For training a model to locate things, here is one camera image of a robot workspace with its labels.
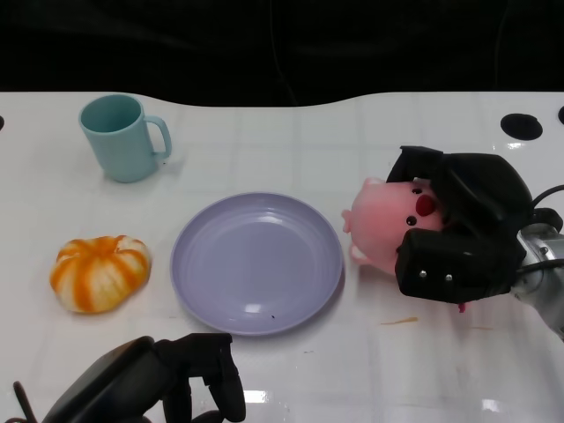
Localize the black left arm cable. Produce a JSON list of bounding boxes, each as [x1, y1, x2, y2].
[[11, 381, 39, 423]]

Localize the pink plush pig doll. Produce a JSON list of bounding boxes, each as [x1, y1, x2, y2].
[[342, 176, 468, 314]]

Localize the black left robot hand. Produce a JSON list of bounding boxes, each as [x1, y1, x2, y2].
[[41, 332, 247, 423]]

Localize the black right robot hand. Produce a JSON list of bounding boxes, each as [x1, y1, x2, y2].
[[386, 145, 534, 306]]

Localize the lavender plastic plate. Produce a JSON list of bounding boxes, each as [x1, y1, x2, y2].
[[169, 191, 345, 337]]

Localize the orange striped pumpkin toy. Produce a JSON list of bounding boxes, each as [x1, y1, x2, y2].
[[48, 235, 153, 315]]

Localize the black round table grommet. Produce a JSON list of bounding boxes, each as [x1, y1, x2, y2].
[[500, 113, 543, 141]]

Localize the teal plastic mug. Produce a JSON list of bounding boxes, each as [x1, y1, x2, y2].
[[78, 93, 174, 184]]

